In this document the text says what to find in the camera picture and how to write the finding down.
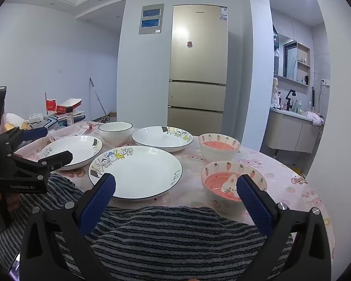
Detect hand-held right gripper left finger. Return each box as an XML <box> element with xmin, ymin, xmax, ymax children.
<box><xmin>19</xmin><ymin>173</ymin><xmax>117</xmax><ymax>281</ymax></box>

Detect pink cloth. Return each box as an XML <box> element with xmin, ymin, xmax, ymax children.
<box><xmin>306</xmin><ymin>111</ymin><xmax>325</xmax><ymax>126</ymax></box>

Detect pink carrot print bowl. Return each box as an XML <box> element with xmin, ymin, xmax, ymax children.
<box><xmin>198</xmin><ymin>133</ymin><xmax>241</xmax><ymax>164</ymax></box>
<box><xmin>201</xmin><ymin>161</ymin><xmax>267</xmax><ymax>215</ymax></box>

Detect blonde doll figure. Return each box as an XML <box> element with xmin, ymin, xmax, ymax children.
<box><xmin>273</xmin><ymin>77</ymin><xmax>282</xmax><ymax>108</ymax></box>

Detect beige vanity cabinet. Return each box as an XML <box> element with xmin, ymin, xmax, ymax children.
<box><xmin>266</xmin><ymin>107</ymin><xmax>322</xmax><ymax>154</ymax></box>

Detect wall shelf niche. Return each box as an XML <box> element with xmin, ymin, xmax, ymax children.
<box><xmin>297</xmin><ymin>43</ymin><xmax>311</xmax><ymax>86</ymax></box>

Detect black faucet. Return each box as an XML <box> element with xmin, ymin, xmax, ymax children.
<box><xmin>285</xmin><ymin>90</ymin><xmax>296</xmax><ymax>109</ymax></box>

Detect black cable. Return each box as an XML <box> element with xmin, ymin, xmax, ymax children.
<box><xmin>316</xmin><ymin>85</ymin><xmax>324</xmax><ymax>142</ymax></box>

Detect mop with metal pole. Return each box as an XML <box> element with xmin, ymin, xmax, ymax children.
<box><xmin>89</xmin><ymin>78</ymin><xmax>110</xmax><ymax>122</ymax></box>

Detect yellow soft item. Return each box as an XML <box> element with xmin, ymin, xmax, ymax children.
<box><xmin>4</xmin><ymin>121</ymin><xmax>27</xmax><ymax>131</ymax></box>

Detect white ribbed bowl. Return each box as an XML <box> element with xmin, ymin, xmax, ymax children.
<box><xmin>98</xmin><ymin>121</ymin><xmax>133</xmax><ymax>146</ymax></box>

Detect bathroom mirror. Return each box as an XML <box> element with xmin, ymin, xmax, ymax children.
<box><xmin>282</xmin><ymin>40</ymin><xmax>298</xmax><ymax>79</ymax></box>

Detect white and red carton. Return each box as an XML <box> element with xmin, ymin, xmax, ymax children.
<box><xmin>56</xmin><ymin>98</ymin><xmax>83</xmax><ymax>114</ymax></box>

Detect grey wall panel blue windows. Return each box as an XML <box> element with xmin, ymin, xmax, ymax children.
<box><xmin>139</xmin><ymin>4</ymin><xmax>165</xmax><ymax>35</ymax></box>

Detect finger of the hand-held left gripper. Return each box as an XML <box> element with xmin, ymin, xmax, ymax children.
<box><xmin>0</xmin><ymin>125</ymin><xmax>49</xmax><ymax>150</ymax></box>
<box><xmin>13</xmin><ymin>150</ymin><xmax>73</xmax><ymax>179</ymax></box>

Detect grey striped towel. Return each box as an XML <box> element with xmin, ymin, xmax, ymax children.
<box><xmin>0</xmin><ymin>173</ymin><xmax>294</xmax><ymax>281</ymax></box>

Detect white cartoon print plate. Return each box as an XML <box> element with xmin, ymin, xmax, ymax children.
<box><xmin>39</xmin><ymin>135</ymin><xmax>103</xmax><ymax>171</ymax></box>
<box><xmin>132</xmin><ymin>126</ymin><xmax>194</xmax><ymax>153</ymax></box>
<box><xmin>88</xmin><ymin>146</ymin><xmax>183</xmax><ymax>202</ymax></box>

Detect gold refrigerator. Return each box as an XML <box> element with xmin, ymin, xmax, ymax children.
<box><xmin>167</xmin><ymin>4</ymin><xmax>229</xmax><ymax>137</ymax></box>

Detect pink printed tablecloth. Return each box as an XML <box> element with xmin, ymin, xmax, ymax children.
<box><xmin>13</xmin><ymin>120</ymin><xmax>335</xmax><ymax>270</ymax></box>

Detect white printed label strip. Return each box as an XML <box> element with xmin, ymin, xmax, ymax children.
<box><xmin>76</xmin><ymin>124</ymin><xmax>99</xmax><ymax>135</ymax></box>

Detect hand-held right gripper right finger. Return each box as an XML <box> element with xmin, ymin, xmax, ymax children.
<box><xmin>236</xmin><ymin>174</ymin><xmax>332</xmax><ymax>281</ymax></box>

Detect person's left hand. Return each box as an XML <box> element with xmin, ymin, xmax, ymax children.
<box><xmin>0</xmin><ymin>188</ymin><xmax>22</xmax><ymax>232</ymax></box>

